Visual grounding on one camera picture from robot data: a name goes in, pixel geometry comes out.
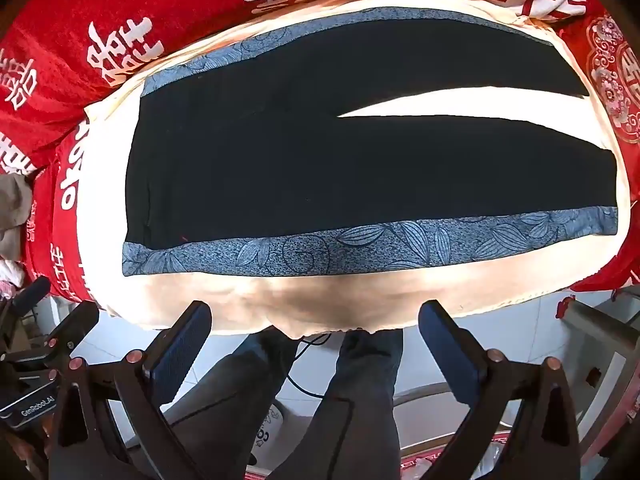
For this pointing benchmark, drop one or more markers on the grey metal stool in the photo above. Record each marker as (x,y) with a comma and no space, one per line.
(607,330)

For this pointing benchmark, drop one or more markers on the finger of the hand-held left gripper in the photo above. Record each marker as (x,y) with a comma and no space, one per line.
(31,294)
(75,327)

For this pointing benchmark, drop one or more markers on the black pants with blue trim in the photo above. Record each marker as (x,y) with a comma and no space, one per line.
(260,160)

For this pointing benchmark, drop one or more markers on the person's leg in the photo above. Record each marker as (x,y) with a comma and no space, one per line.
(235,395)
(355,400)

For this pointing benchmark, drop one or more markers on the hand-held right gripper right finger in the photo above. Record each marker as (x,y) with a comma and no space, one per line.
(450,347)

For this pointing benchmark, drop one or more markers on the red embroidered pillow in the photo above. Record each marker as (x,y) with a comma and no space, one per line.
(612,75)

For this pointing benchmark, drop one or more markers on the red patterned mat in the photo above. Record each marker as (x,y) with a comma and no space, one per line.
(425,457)

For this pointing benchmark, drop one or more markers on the brown cloth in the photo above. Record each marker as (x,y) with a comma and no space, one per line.
(14,215)

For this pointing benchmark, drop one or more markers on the person's left leg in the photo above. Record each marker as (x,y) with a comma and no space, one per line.
(235,395)

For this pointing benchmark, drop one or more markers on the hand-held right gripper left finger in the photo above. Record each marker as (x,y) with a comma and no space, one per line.
(180,352)

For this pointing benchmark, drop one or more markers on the white slipper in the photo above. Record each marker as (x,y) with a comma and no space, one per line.
(270,432)

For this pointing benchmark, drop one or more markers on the person's right leg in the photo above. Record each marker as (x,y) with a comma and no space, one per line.
(355,400)

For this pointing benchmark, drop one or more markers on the red blanket with white characters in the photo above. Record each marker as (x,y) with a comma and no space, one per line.
(100,15)

